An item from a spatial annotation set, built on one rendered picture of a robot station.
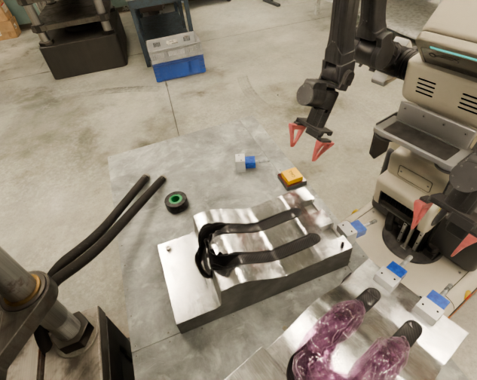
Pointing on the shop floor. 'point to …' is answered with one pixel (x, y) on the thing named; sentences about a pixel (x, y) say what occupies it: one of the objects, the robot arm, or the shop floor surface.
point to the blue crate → (179, 68)
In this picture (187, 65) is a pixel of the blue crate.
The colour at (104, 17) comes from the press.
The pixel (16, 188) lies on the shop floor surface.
